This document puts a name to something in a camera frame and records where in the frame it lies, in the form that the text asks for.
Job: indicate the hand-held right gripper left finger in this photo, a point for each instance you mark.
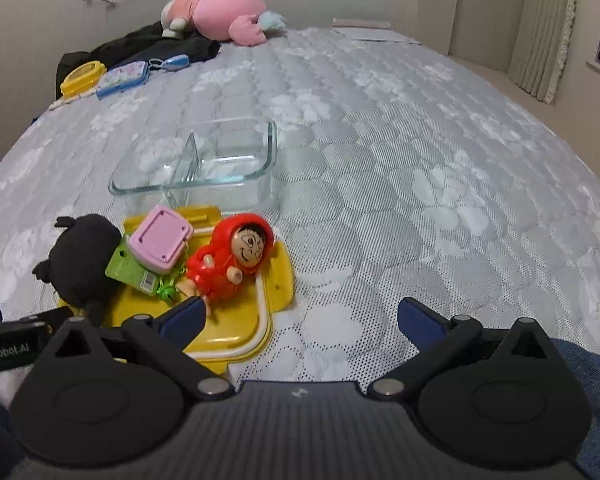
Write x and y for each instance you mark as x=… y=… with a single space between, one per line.
x=182 y=320

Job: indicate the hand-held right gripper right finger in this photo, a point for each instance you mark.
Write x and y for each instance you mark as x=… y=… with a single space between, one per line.
x=422 y=327

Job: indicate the yellow container lid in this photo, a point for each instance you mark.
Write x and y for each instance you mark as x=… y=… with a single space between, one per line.
x=230 y=330

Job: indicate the red hooded doll toy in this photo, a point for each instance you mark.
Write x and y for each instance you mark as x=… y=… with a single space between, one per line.
x=220 y=260

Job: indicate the green paper tag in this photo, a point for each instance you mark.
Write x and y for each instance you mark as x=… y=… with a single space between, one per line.
x=125 y=267

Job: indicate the pink square toy case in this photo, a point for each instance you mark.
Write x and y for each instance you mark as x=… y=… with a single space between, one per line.
x=161 y=235

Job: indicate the black plush toy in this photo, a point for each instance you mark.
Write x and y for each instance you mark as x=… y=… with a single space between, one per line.
x=82 y=255

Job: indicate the clear glass divided container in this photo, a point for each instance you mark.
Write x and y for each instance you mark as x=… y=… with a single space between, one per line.
x=215 y=170

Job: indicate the grey quilted mattress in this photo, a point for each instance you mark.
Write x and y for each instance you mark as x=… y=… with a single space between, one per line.
x=405 y=170

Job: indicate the person's blue jeans leg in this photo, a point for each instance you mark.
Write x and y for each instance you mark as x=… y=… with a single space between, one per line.
x=595 y=385

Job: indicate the blue floral pouch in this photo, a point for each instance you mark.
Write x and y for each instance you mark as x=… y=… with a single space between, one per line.
x=122 y=77

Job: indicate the small yellow container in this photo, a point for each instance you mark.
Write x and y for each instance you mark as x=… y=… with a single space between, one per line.
x=82 y=77

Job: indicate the black cloth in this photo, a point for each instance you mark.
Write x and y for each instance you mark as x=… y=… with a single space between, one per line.
x=130 y=45

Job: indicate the white folded sheet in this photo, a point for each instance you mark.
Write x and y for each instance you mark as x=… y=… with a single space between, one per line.
x=370 y=30

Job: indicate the pink plush toy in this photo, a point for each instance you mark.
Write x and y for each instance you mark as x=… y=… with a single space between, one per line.
x=220 y=7

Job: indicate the beige curtain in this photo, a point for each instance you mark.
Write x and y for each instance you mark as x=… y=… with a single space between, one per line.
x=545 y=30

